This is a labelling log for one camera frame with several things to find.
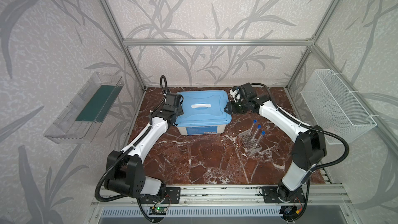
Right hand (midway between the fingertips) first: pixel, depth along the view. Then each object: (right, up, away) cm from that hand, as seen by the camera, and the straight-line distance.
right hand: (227, 105), depth 87 cm
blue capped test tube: (+17, -16, -2) cm, 23 cm away
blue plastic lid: (-14, -2, -1) cm, 14 cm away
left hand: (-28, +1, 0) cm, 28 cm away
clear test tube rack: (+14, -22, +4) cm, 26 cm away
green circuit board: (-34, -49, -16) cm, 62 cm away
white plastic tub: (-15, -15, +2) cm, 21 cm away
